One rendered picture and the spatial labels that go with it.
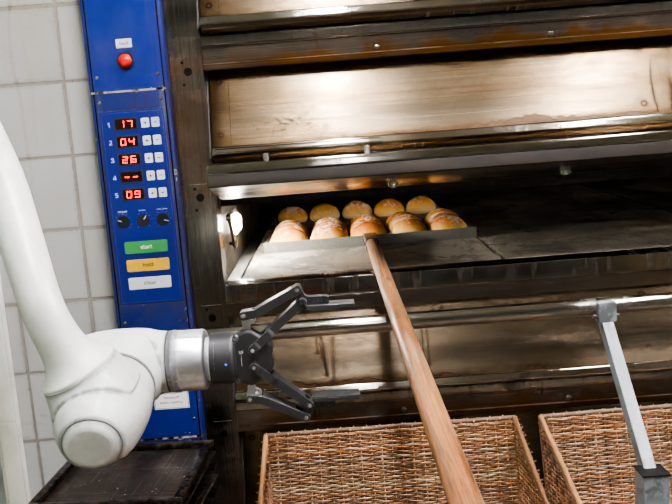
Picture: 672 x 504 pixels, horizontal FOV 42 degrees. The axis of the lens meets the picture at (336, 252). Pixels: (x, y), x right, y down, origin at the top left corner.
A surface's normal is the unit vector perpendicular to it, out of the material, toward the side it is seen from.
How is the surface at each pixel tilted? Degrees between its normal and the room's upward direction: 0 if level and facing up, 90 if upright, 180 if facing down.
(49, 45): 90
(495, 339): 70
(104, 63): 90
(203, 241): 90
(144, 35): 90
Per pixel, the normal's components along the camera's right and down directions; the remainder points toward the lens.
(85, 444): 0.10, 0.42
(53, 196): 0.01, 0.15
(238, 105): -0.02, -0.19
